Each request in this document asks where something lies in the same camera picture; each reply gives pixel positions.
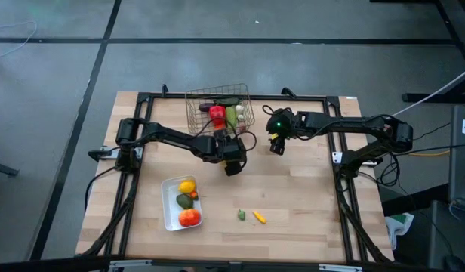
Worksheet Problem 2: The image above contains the yellow lemon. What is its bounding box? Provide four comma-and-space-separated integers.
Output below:
178, 179, 198, 195

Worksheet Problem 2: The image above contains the black floor cable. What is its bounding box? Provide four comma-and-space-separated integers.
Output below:
405, 142, 465, 155
411, 121, 453, 144
84, 165, 119, 215
377, 153, 402, 188

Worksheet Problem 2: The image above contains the black aluminium table frame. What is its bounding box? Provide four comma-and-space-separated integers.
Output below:
75, 91, 394, 265

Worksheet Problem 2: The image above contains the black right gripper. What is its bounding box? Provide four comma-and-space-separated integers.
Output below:
266, 108, 296, 156

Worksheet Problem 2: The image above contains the red bell pepper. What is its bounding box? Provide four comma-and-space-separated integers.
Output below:
208, 105, 227, 128

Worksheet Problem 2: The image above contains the grey cabinet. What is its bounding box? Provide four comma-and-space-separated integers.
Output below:
448, 104, 465, 212

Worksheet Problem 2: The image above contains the black metal foot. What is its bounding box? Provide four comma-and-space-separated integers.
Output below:
0, 159, 20, 178

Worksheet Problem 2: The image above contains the black metal bar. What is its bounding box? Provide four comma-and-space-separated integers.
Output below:
381, 183, 451, 217

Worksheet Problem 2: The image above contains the metal wire basket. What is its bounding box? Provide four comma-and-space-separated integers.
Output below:
185, 82, 256, 140

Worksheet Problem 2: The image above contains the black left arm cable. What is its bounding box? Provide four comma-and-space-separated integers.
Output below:
196, 116, 258, 153

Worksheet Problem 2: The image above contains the yellow floor cable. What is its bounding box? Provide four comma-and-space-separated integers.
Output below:
412, 149, 451, 157

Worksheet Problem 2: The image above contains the light green cucumber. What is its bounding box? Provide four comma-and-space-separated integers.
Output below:
225, 105, 238, 131

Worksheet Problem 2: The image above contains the white green bag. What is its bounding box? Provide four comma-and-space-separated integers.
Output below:
385, 212, 415, 251

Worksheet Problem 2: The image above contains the dark green avocado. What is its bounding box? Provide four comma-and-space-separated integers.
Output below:
175, 193, 196, 210

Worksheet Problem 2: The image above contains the black metal stand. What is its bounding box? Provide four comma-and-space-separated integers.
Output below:
401, 66, 465, 105

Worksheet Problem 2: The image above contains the white plastic tray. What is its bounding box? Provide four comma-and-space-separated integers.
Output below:
161, 174, 204, 232

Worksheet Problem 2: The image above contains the orange red peach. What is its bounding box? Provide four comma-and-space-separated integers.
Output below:
178, 208, 202, 227

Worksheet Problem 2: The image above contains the white floor cable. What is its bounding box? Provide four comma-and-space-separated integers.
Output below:
0, 20, 38, 60
390, 64, 465, 118

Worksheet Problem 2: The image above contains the silver aluminium bar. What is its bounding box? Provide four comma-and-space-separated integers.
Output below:
109, 258, 153, 271
318, 263, 364, 272

